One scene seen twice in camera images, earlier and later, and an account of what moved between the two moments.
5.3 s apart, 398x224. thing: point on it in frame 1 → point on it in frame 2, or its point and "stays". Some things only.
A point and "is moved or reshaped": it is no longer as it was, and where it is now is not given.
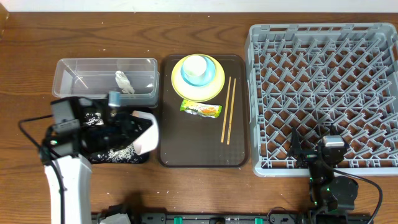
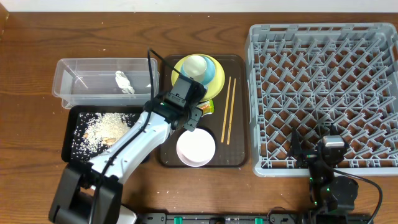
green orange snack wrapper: (204, 109) is moved or reshaped
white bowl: (148, 141) is moved or reshaped
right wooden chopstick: (231, 115) stays
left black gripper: (122, 123) → (194, 126)
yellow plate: (198, 93) stays
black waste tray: (108, 132) stays
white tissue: (123, 83) stays
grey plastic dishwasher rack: (323, 79) stays
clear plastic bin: (136, 79) stays
